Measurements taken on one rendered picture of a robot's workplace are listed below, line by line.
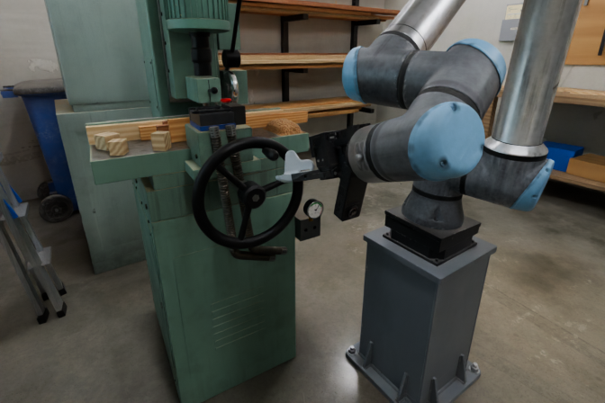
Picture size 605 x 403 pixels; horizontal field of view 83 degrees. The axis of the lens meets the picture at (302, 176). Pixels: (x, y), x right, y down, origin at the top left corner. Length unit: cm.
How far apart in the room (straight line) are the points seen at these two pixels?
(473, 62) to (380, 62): 13
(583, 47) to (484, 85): 328
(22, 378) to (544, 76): 193
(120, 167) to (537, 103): 101
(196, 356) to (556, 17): 134
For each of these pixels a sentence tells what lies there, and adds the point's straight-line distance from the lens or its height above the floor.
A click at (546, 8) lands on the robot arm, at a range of 97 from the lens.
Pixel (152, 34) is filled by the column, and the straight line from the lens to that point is 127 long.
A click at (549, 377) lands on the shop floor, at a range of 175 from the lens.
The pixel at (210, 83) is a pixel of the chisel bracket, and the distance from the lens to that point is 107.
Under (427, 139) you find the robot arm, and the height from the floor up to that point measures 105.
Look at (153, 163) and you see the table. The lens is 95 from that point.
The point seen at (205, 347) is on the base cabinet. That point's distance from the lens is 129.
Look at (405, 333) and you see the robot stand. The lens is 128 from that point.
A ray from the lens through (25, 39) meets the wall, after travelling 339.
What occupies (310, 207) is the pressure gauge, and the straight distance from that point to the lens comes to 110.
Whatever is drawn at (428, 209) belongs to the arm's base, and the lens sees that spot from 110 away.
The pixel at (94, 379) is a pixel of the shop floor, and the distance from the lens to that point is 167.
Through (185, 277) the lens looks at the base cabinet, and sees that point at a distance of 111.
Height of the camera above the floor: 114
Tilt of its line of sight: 20 degrees down
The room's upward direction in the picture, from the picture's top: straight up
